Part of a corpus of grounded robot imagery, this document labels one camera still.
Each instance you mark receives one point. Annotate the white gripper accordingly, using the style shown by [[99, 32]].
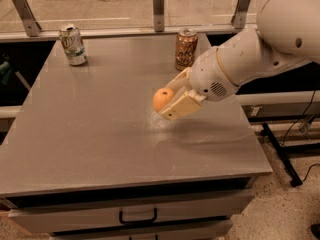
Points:
[[209, 73]]

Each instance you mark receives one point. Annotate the orange fruit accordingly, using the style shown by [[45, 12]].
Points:
[[161, 98]]

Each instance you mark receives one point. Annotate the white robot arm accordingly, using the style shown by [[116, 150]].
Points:
[[286, 36]]

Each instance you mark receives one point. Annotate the orange soda can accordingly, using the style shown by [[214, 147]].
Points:
[[186, 44]]

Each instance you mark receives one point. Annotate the green white soda can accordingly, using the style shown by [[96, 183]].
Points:
[[72, 44]]

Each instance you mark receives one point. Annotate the grey cabinet with drawers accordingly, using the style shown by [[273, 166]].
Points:
[[87, 144]]

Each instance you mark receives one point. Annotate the black metal floor stand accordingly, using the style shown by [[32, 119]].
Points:
[[295, 179]]

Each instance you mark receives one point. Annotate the right metal railing bracket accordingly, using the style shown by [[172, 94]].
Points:
[[239, 17]]

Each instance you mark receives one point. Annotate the metal railing bracket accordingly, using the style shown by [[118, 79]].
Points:
[[239, 17], [158, 15], [31, 26]]

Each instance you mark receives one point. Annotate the middle metal railing bracket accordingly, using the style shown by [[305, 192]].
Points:
[[158, 15]]

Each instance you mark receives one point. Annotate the black drawer handle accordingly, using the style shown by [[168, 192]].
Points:
[[138, 217]]

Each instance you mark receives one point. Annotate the left metal railing bracket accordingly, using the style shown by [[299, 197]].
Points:
[[31, 26]]

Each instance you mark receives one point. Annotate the horizontal metal rail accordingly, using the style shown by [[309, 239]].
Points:
[[46, 35]]

